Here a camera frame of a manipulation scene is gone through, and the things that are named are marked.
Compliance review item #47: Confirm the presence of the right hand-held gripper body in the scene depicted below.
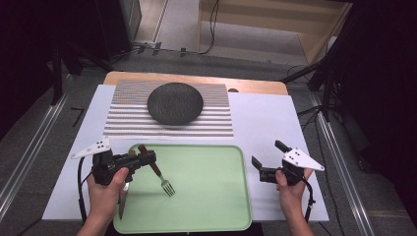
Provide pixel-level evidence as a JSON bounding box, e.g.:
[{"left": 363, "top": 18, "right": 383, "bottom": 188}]
[{"left": 260, "top": 147, "right": 326, "bottom": 187}]

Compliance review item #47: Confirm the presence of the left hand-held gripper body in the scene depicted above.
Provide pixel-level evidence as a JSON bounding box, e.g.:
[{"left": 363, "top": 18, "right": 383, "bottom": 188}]
[{"left": 71, "top": 137, "right": 134, "bottom": 187}]

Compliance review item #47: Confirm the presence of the wooden-handled table knife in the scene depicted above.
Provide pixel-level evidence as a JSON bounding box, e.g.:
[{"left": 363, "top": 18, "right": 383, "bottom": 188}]
[{"left": 117, "top": 149, "right": 138, "bottom": 220}]

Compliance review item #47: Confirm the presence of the wooden-handled fork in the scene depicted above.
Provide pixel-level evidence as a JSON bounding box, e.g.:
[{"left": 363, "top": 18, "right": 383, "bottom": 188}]
[{"left": 137, "top": 144, "right": 177, "bottom": 198}]

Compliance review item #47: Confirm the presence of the light green tray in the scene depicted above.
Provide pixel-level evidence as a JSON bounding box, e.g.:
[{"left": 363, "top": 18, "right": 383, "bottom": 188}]
[{"left": 112, "top": 144, "right": 253, "bottom": 235}]

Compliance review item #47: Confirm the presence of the person's left hand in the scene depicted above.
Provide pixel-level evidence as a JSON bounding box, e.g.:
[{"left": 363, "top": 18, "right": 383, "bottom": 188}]
[{"left": 87, "top": 166, "right": 130, "bottom": 224}]

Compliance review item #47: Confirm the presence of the person's right hand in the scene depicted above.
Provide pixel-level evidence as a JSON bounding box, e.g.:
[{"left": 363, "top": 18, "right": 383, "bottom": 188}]
[{"left": 274, "top": 168, "right": 315, "bottom": 214}]

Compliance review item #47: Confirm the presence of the white table sheet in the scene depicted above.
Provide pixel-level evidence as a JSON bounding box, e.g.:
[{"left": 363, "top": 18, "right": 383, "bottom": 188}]
[{"left": 42, "top": 84, "right": 329, "bottom": 222}]

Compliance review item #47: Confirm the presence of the striped placemat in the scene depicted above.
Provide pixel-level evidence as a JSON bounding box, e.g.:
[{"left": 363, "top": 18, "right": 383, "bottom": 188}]
[{"left": 101, "top": 80, "right": 235, "bottom": 141}]

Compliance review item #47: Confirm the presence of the dark round plate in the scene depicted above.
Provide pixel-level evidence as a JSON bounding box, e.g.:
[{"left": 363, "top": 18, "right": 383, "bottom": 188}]
[{"left": 147, "top": 82, "right": 205, "bottom": 127}]

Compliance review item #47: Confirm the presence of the wooden table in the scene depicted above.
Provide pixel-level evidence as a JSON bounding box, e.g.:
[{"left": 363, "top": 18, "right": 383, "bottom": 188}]
[{"left": 103, "top": 71, "right": 289, "bottom": 96}]

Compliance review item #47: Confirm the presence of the black metal stand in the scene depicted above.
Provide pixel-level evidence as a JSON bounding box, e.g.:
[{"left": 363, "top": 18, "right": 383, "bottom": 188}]
[
  {"left": 48, "top": 40, "right": 114, "bottom": 106},
  {"left": 279, "top": 53, "right": 340, "bottom": 123}
]

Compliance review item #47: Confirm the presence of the white power strip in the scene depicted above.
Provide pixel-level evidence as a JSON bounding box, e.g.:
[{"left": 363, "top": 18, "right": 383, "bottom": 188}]
[{"left": 132, "top": 39, "right": 157, "bottom": 47}]

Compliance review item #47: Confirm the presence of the light wooden shelf unit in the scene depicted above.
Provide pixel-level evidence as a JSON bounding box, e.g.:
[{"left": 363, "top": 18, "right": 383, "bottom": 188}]
[{"left": 196, "top": 0, "right": 354, "bottom": 66}]

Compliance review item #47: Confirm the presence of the dark cabinet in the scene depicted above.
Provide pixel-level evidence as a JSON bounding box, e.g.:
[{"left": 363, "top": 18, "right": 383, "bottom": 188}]
[{"left": 94, "top": 0, "right": 143, "bottom": 62}]

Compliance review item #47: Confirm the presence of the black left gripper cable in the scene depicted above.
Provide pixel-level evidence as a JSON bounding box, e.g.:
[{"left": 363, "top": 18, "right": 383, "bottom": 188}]
[{"left": 77, "top": 155, "right": 95, "bottom": 224}]

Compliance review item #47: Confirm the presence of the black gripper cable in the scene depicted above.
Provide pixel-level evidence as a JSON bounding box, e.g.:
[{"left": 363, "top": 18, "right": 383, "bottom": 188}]
[
  {"left": 77, "top": 155, "right": 95, "bottom": 224},
  {"left": 302, "top": 178, "right": 317, "bottom": 224}
]

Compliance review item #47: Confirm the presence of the metal floor rail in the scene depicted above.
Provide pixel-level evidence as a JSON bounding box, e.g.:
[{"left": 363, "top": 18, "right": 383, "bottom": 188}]
[
  {"left": 310, "top": 92, "right": 376, "bottom": 236},
  {"left": 0, "top": 74, "right": 73, "bottom": 212}
]

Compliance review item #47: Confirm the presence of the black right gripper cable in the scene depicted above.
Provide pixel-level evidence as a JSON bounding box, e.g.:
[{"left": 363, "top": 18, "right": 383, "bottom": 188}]
[{"left": 302, "top": 178, "right": 317, "bottom": 224}]

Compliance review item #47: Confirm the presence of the black hanging cable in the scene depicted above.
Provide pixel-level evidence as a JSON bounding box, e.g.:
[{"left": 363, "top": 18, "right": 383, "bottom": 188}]
[{"left": 199, "top": 0, "right": 220, "bottom": 55}]

